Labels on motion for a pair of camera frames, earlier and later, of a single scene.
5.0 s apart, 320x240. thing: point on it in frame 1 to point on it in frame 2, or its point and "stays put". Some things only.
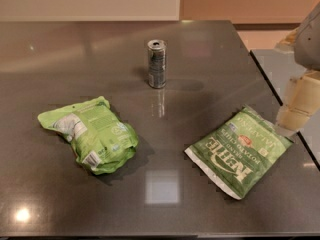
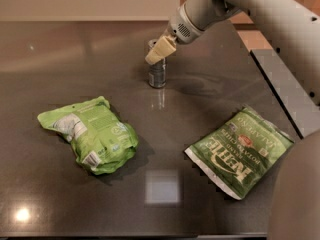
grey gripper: x=308 y=42 to x=182 y=30
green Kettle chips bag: x=241 y=154 stays put
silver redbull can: x=157 y=63 stays put
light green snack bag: x=99 y=136 stays put
